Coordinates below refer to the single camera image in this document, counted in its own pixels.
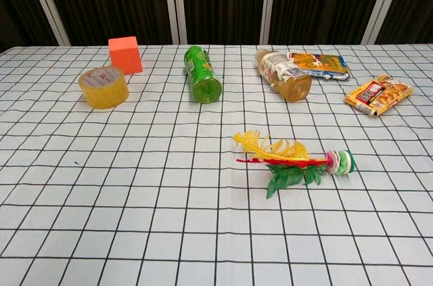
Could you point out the amber tea bottle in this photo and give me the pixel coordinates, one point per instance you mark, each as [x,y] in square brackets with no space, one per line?
[284,73]

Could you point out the yellow packing tape roll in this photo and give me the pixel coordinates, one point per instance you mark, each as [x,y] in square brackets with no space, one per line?
[105,91]

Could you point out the blue yellow snack packet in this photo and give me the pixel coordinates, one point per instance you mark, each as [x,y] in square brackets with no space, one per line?
[324,64]

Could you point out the white partition frame post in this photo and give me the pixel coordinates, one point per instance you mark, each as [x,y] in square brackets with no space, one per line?
[50,12]
[179,12]
[384,2]
[270,2]

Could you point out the orange foam cube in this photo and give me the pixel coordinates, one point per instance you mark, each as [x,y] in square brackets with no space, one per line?
[125,54]

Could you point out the colourful feather shuttlecock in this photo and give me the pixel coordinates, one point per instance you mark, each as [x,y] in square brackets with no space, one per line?
[340,162]

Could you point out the white black grid tablecloth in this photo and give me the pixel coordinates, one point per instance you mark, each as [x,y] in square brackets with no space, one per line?
[135,198]

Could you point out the orange yellow snack packet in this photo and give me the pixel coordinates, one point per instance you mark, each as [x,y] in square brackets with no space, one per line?
[379,95]

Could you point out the green plastic bottle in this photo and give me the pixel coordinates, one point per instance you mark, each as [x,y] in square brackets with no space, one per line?
[199,69]

